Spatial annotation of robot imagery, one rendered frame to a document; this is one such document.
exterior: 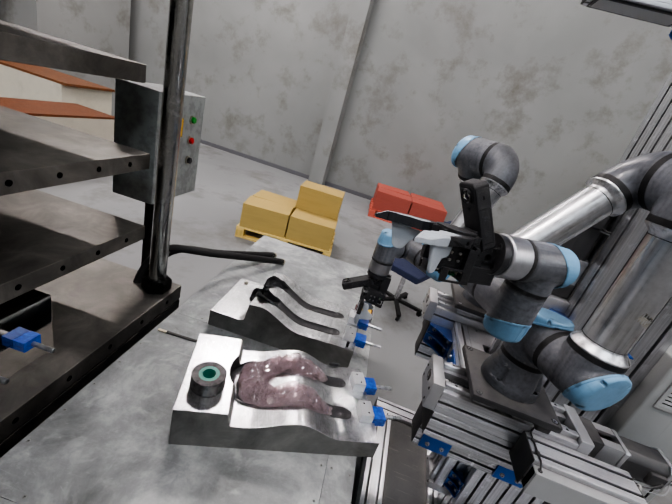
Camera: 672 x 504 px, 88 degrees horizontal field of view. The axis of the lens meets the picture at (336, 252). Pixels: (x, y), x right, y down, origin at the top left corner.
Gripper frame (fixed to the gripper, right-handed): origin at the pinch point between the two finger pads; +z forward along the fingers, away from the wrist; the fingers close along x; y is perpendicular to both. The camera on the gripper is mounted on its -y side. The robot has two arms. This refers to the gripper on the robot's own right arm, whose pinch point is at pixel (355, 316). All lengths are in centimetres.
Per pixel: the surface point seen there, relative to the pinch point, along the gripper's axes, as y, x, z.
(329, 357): -4.7, -17.7, 7.4
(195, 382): -33, -55, -3
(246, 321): -34.8, -17.7, 4.7
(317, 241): -49, 239, 71
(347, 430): 4.8, -45.1, 5.3
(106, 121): -343, 286, 27
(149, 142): -87, 2, -38
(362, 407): 7.3, -38.8, 2.6
